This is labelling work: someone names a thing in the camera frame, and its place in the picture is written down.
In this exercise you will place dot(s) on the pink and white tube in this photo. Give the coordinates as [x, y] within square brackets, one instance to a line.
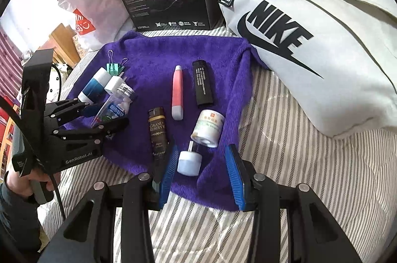
[177, 92]

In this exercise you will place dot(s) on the blue and white tube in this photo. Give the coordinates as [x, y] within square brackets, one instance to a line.
[93, 84]

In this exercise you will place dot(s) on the purple towel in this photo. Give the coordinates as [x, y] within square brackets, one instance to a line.
[149, 64]

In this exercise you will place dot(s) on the white label roll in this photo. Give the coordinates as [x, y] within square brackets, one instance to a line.
[206, 126]

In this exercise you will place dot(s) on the brown Grand Reserve sachet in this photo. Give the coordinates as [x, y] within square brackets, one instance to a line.
[158, 132]

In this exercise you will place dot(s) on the small white box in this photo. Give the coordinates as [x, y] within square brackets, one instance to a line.
[113, 84]

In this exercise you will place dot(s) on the person's left forearm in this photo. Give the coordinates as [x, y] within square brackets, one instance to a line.
[15, 225]

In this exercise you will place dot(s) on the wooden furniture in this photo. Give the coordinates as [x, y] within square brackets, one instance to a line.
[60, 36]

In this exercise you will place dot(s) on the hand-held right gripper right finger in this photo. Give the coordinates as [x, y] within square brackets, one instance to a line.
[234, 176]

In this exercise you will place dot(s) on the white polka dot plush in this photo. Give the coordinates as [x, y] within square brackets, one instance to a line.
[62, 77]

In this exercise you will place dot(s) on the red striped curtain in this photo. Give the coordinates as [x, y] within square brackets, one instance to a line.
[9, 49]

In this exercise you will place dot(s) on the clear candy bottle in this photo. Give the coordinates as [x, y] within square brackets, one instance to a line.
[119, 104]

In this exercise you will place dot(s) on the black lighter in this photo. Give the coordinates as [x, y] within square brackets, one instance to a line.
[203, 83]

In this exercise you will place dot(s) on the small white jar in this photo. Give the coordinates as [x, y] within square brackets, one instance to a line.
[187, 163]

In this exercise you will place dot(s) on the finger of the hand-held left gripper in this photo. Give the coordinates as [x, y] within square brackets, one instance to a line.
[68, 104]
[108, 126]

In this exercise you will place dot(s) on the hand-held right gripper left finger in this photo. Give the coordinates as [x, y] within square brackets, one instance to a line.
[167, 176]

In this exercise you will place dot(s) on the green binder clip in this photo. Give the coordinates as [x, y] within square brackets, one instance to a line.
[113, 68]

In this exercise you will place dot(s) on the person's left hand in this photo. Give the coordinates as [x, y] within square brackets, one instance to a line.
[17, 185]

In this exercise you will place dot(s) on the white sports bag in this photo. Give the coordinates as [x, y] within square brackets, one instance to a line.
[341, 18]

